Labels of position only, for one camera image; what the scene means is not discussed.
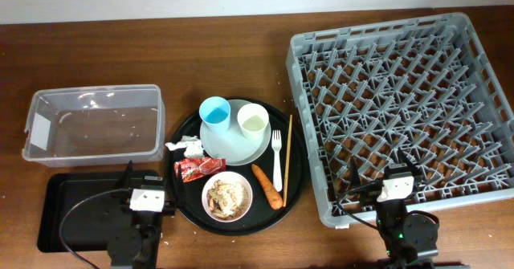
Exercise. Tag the black rectangular tray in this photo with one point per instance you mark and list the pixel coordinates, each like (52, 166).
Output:
(88, 227)

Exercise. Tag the red snack wrapper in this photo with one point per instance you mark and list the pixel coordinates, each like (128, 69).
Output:
(191, 169)

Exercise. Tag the white tissue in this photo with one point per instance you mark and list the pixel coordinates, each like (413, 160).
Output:
(192, 146)

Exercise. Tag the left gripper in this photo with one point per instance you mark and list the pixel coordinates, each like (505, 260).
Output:
(180, 193)

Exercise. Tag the white cup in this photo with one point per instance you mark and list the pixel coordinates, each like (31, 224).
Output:
(253, 120)

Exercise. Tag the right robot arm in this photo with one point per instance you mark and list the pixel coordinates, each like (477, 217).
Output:
(409, 236)

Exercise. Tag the orange carrot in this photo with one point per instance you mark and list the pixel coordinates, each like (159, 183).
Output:
(274, 199)

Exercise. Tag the light grey plate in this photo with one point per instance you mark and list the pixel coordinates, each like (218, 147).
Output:
(232, 145)

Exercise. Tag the grey dishwasher rack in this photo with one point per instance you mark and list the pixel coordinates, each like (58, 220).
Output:
(422, 85)

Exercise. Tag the light blue cup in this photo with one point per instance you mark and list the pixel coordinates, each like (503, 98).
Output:
(215, 112)

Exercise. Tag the white plastic fork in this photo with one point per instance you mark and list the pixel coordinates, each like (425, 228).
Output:
(276, 145)

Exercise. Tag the round black serving tray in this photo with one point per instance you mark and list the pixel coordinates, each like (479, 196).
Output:
(260, 215)

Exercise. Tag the clear plastic bin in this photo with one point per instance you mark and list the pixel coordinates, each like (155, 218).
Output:
(100, 125)

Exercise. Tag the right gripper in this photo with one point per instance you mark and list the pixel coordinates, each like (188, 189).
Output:
(355, 178)

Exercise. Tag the wooden chopstick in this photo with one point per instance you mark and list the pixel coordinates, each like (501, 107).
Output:
(287, 162)

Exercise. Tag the food scraps and rice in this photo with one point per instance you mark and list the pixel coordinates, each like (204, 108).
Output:
(227, 200)

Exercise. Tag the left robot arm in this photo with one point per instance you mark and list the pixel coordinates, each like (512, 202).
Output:
(136, 245)

